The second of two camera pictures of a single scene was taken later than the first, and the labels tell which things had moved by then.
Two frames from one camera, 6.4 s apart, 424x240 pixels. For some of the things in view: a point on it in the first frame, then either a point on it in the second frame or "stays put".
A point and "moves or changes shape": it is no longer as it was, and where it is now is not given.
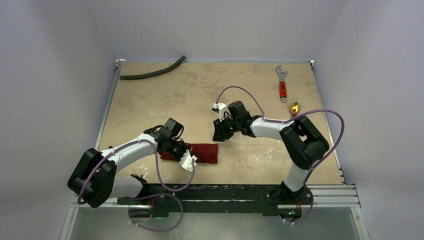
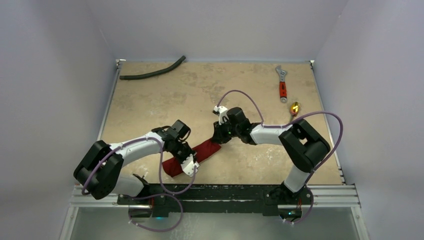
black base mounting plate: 162,200 stays put
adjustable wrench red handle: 283,90 stays put
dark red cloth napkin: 204,153 moves or changes shape
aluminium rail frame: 324,196 stays put
